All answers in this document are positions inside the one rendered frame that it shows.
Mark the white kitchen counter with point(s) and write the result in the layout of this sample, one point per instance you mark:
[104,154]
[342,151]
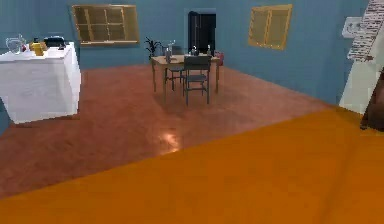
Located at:
[36,83]

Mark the grey dining chair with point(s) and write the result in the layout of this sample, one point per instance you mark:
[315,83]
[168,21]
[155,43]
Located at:
[175,70]
[196,71]

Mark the wooden dining table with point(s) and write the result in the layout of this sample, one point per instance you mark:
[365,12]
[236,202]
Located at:
[168,61]

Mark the red bin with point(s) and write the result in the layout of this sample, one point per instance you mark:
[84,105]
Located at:
[219,58]

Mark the clear glass vase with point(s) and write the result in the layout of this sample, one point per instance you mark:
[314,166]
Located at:
[169,50]

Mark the dark house plant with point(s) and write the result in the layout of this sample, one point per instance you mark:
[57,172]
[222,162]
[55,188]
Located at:
[151,46]

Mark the dark room door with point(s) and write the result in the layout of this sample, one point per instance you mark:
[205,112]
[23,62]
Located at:
[202,31]

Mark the narrow yellow framed window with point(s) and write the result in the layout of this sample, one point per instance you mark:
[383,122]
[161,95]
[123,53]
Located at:
[270,26]

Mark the wide yellow framed window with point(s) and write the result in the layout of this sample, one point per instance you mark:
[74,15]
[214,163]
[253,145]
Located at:
[106,24]

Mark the black toaster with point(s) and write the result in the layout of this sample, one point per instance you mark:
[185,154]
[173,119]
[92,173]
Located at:
[54,41]

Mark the yellow box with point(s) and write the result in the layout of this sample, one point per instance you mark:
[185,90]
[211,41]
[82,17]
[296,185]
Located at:
[38,48]

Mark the brown wooden furniture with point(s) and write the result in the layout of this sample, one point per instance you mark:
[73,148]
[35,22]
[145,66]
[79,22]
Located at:
[375,103]

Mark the clear glass bowl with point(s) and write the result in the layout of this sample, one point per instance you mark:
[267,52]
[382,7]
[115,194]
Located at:
[15,44]

